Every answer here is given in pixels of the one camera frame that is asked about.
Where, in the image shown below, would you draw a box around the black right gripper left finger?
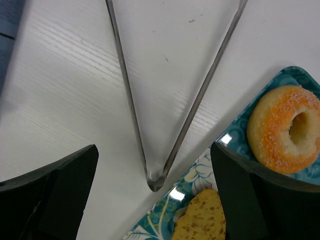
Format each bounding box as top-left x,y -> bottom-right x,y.
0,144 -> 99,240

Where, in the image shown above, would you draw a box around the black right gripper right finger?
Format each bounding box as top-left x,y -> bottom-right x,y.
210,142 -> 320,240

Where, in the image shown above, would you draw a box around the stainless steel tongs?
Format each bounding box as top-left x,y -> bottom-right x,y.
105,0 -> 247,192

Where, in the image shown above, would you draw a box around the tan speckled bread slice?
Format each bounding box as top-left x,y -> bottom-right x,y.
172,189 -> 226,240

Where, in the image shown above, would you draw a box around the orange sugared donut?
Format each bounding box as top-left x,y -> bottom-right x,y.
246,85 -> 320,174

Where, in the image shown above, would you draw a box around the teal floral tray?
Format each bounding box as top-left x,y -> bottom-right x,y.
123,66 -> 320,240

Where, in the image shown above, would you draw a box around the blue beige striped placemat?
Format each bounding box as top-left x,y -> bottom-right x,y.
0,0 -> 26,92

